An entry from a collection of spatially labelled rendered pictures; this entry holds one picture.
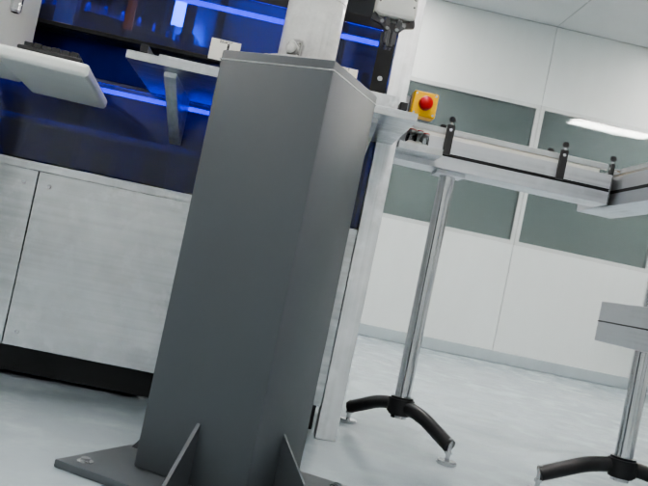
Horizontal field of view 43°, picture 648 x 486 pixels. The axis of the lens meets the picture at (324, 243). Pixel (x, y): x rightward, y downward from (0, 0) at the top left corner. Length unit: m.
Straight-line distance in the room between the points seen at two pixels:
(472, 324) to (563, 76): 2.29
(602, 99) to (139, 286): 5.82
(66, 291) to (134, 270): 0.20
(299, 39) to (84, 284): 1.03
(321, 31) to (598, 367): 6.12
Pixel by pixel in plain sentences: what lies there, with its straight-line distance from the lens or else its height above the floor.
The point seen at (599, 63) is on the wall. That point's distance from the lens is 7.70.
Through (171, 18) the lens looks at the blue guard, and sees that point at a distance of 2.44.
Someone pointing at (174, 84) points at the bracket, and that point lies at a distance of 2.07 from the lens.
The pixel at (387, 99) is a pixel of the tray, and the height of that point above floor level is 0.90.
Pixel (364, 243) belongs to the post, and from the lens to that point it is 2.35.
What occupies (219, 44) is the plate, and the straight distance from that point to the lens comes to 2.41.
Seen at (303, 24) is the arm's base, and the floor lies 0.94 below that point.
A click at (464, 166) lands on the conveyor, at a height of 0.86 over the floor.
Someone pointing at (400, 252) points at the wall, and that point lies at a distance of 7.02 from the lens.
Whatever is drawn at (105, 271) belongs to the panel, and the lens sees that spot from 2.37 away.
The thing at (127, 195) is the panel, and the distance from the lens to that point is 2.37.
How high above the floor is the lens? 0.47
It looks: 2 degrees up
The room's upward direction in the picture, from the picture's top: 12 degrees clockwise
